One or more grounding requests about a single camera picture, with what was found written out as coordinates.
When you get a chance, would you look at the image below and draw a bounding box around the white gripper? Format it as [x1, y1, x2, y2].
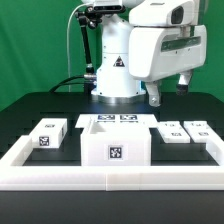
[129, 25, 207, 107]

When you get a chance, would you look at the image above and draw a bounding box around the white door panel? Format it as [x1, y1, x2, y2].
[183, 121, 215, 143]
[157, 121, 190, 143]

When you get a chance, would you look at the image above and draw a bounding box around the white cabinet body box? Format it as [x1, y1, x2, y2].
[80, 120, 151, 166]

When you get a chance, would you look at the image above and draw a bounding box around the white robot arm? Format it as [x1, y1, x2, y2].
[81, 0, 207, 107]

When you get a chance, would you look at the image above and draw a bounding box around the small white cabinet block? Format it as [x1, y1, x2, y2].
[30, 118, 68, 148]

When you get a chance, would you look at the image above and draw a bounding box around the white flat base plate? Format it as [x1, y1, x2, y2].
[75, 114, 158, 128]

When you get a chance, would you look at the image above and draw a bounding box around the black cable bundle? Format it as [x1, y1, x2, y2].
[49, 75, 88, 93]

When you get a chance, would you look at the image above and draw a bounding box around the black camera on mount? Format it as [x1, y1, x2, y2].
[93, 0, 125, 13]

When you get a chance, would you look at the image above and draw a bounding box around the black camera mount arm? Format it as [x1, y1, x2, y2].
[75, 6, 101, 75]

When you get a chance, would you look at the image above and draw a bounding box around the white thin cable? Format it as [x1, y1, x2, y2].
[66, 3, 88, 93]

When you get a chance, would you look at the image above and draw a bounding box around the white U-shaped frame wall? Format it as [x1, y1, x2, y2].
[0, 135, 224, 191]

